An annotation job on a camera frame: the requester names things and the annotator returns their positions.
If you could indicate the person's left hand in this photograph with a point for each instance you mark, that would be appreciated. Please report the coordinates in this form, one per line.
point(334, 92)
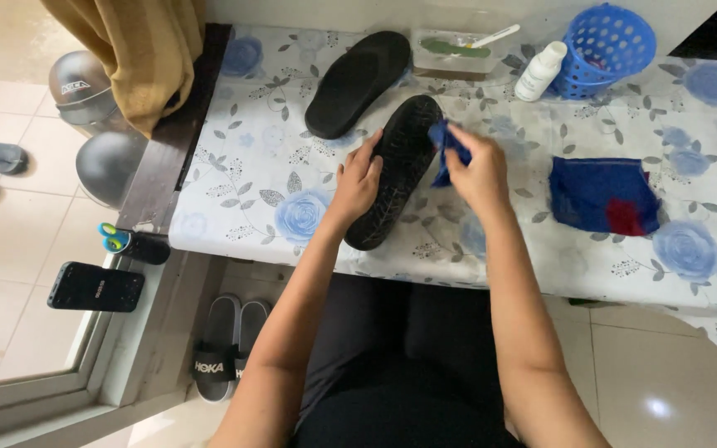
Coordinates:
point(355, 185)

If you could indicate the person's right hand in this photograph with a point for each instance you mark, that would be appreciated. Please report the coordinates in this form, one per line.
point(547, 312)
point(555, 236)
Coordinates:
point(482, 176)

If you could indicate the person's right fingers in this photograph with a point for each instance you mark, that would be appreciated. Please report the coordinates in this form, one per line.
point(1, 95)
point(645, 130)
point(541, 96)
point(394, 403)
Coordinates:
point(458, 149)

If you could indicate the small blue cleaning cloth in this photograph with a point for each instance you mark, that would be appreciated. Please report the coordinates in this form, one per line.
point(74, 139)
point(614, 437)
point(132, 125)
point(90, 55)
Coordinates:
point(444, 152)

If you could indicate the black sandal with treaded sole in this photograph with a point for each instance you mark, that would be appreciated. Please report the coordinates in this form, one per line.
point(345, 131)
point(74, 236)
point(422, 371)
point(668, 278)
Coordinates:
point(397, 171)

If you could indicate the floral blue rose tablecloth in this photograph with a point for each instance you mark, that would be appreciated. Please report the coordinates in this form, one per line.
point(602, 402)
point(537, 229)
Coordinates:
point(520, 186)

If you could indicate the clear plastic container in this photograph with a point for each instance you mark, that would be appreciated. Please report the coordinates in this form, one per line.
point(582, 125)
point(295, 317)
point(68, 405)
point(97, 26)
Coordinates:
point(455, 57)

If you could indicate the green sponge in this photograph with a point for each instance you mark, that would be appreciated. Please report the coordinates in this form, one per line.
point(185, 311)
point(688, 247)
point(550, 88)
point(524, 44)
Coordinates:
point(455, 48)

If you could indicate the white plastic bottle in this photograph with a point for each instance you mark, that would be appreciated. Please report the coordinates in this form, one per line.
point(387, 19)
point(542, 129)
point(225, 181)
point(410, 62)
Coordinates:
point(539, 73)

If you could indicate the white toothbrush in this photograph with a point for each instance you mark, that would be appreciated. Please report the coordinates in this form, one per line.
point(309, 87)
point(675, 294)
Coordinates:
point(494, 36)

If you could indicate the black sandal with smooth footbed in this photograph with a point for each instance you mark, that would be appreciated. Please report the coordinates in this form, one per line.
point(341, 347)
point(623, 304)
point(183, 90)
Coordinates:
point(358, 82)

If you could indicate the blue and red folded cloth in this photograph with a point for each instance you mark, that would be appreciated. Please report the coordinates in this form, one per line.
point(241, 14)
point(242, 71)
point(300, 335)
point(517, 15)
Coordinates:
point(601, 194)

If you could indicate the blue perforated plastic basket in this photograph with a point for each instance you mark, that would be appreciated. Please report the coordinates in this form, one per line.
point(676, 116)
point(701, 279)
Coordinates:
point(602, 51)

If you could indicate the person's black clothing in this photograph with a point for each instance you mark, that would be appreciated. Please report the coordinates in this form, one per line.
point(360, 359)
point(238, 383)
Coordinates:
point(402, 367)

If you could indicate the black grey slide with lettering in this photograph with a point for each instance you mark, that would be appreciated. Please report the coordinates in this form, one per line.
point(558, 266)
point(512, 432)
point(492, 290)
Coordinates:
point(248, 333)
point(216, 351)

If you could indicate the mustard yellow curtain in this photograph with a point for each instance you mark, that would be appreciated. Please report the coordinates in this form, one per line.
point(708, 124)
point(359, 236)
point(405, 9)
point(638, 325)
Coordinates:
point(140, 56)

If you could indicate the plain dark grey helmet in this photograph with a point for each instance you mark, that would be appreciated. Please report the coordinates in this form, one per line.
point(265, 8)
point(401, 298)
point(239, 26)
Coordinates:
point(108, 167)

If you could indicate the grey helmet with logo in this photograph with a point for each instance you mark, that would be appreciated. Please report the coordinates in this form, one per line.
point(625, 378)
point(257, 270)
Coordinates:
point(79, 87)

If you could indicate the black smartphone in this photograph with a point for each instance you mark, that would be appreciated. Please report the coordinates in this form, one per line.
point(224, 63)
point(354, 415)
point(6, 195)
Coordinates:
point(95, 287)

